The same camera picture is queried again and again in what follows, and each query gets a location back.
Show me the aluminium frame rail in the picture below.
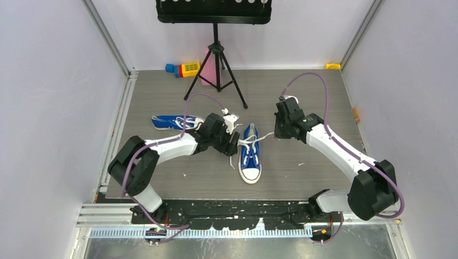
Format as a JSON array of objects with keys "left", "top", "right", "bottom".
[{"left": 76, "top": 203, "right": 136, "bottom": 227}]

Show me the yellow corner block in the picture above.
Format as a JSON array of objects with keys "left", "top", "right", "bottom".
[{"left": 325, "top": 63, "right": 341, "bottom": 70}]

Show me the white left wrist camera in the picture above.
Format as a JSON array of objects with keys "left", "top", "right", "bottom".
[{"left": 221, "top": 108, "right": 239, "bottom": 134}]

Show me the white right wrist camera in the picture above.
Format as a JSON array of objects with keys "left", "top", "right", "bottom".
[{"left": 279, "top": 95, "right": 299, "bottom": 103}]

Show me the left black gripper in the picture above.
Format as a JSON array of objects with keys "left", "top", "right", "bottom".
[{"left": 209, "top": 125, "right": 239, "bottom": 156}]

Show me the black music stand tripod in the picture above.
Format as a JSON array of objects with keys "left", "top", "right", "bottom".
[{"left": 156, "top": 0, "right": 272, "bottom": 109}]

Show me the blue sneaker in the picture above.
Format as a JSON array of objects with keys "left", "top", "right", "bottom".
[
  {"left": 151, "top": 115, "right": 204, "bottom": 131},
  {"left": 237, "top": 123, "right": 274, "bottom": 185}
]

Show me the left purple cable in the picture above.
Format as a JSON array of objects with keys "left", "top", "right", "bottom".
[{"left": 120, "top": 93, "right": 230, "bottom": 229}]

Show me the pink foam block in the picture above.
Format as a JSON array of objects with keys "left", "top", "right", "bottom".
[{"left": 200, "top": 48, "right": 217, "bottom": 85}]

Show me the purple cable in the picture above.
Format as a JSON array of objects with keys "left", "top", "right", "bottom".
[
  {"left": 120, "top": 93, "right": 230, "bottom": 229},
  {"left": 280, "top": 72, "right": 406, "bottom": 220}
]

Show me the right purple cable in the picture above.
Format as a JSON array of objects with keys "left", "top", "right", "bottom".
[{"left": 280, "top": 72, "right": 406, "bottom": 220}]

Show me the small wooden block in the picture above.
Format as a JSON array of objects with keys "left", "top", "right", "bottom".
[{"left": 352, "top": 107, "right": 361, "bottom": 124}]

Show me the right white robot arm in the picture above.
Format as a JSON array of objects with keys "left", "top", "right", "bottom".
[{"left": 274, "top": 96, "right": 401, "bottom": 222}]

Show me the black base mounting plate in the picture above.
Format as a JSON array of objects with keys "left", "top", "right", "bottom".
[{"left": 130, "top": 200, "right": 341, "bottom": 230}]

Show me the colourful toy block phone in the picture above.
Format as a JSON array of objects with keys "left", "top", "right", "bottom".
[{"left": 165, "top": 62, "right": 200, "bottom": 78}]

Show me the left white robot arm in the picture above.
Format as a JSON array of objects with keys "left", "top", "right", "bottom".
[{"left": 107, "top": 113, "right": 240, "bottom": 223}]

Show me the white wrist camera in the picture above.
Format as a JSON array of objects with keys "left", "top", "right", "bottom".
[
  {"left": 221, "top": 108, "right": 239, "bottom": 134},
  {"left": 279, "top": 95, "right": 299, "bottom": 103}
]

